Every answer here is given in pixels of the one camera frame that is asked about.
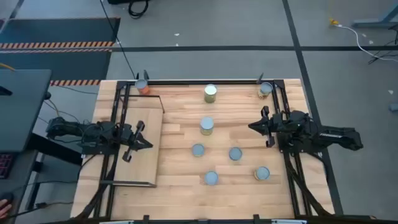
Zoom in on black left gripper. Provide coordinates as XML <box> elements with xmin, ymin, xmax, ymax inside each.
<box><xmin>119</xmin><ymin>120</ymin><xmax>154</xmax><ymax>163</ymax></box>

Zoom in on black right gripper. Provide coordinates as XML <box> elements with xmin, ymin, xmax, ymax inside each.
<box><xmin>248</xmin><ymin>105</ymin><xmax>284</xmax><ymax>149</ymax></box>

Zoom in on short teal can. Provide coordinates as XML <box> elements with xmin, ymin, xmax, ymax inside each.
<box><xmin>228</xmin><ymin>146</ymin><xmax>243</xmax><ymax>162</ymax></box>

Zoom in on diced tomatoes tall can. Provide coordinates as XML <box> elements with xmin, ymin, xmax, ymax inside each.
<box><xmin>257</xmin><ymin>81</ymin><xmax>274</xmax><ymax>100</ymax></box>

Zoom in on short tan-label can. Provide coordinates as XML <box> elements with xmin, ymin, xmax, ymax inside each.
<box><xmin>254</xmin><ymin>166</ymin><xmax>271</xmax><ymax>182</ymax></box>

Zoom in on green oranges tall can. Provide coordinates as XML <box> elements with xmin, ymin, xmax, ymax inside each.
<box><xmin>200</xmin><ymin>116</ymin><xmax>215</xmax><ymax>136</ymax></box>

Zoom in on short mushroom label can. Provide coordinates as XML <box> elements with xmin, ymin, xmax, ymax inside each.
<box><xmin>191</xmin><ymin>143</ymin><xmax>206</xmax><ymax>158</ymax></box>

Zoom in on olive green tall can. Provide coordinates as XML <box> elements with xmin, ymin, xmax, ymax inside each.
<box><xmin>203</xmin><ymin>83</ymin><xmax>218</xmax><ymax>104</ymax></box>

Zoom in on short grey-lid can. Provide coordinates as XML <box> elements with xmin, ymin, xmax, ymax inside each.
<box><xmin>204</xmin><ymin>170</ymin><xmax>220</xmax><ymax>186</ymax></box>

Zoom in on light wooden board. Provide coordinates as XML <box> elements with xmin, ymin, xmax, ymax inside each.
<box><xmin>99</xmin><ymin>94</ymin><xmax>165</xmax><ymax>189</ymax></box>

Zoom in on black mat hazard stripe edge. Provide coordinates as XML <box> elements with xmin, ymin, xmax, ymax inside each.
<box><xmin>0</xmin><ymin>49</ymin><xmax>113</xmax><ymax>86</ymax></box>
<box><xmin>0</xmin><ymin>17</ymin><xmax>121</xmax><ymax>50</ymax></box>

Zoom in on dark grey desk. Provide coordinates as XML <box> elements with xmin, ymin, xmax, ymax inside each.
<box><xmin>0</xmin><ymin>68</ymin><xmax>53</xmax><ymax>153</ymax></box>

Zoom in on black keyboard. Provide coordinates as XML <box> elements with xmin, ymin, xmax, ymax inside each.
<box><xmin>0</xmin><ymin>153</ymin><xmax>16</xmax><ymax>180</ymax></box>

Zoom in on black box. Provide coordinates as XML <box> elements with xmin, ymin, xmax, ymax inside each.
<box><xmin>107</xmin><ymin>0</ymin><xmax>150</xmax><ymax>5</ymax></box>

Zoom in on blue-grey table leg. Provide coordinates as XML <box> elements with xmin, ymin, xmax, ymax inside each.
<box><xmin>352</xmin><ymin>0</ymin><xmax>398</xmax><ymax>29</ymax></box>

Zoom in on person's hand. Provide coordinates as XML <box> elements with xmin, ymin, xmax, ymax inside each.
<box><xmin>0</xmin><ymin>198</ymin><xmax>12</xmax><ymax>219</ymax></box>

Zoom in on black aluminium table frame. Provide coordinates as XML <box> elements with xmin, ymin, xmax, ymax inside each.
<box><xmin>73</xmin><ymin>77</ymin><xmax>379</xmax><ymax>224</ymax></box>

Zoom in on long black floor cable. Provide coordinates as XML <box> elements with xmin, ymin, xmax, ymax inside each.
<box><xmin>99</xmin><ymin>0</ymin><xmax>138</xmax><ymax>80</ymax></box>

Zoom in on white floor cable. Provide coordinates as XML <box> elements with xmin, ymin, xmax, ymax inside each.
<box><xmin>337</xmin><ymin>24</ymin><xmax>398</xmax><ymax>60</ymax></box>

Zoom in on coiled black cable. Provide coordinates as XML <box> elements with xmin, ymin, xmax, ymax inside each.
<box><xmin>127</xmin><ymin>0</ymin><xmax>150</xmax><ymax>19</ymax></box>

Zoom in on thin black floor cables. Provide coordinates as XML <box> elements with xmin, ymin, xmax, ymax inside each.
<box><xmin>368</xmin><ymin>26</ymin><xmax>398</xmax><ymax>65</ymax></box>

